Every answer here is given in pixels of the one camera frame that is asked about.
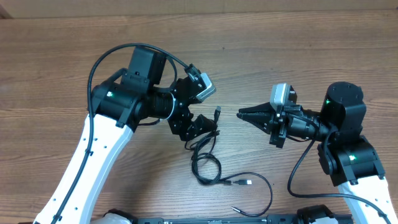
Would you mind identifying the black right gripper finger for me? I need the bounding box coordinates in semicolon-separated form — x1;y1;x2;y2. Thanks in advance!
238;102;274;116
236;113;272;134

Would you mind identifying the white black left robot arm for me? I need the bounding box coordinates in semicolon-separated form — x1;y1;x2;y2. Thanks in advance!
35;43;216;223

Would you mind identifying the black usb cable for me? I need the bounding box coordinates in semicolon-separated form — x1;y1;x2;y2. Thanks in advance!
184;105;253;187

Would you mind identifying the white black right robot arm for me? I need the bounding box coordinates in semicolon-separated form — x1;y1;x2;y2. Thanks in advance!
237;82;397;223

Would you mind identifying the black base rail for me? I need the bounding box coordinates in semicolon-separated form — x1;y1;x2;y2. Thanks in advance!
102;204;354;224

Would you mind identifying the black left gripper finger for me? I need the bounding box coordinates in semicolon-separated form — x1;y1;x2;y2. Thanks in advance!
182;119;205;141
194;114;217;134

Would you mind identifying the black thin audio cable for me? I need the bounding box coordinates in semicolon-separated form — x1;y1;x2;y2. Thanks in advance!
217;172;274;218

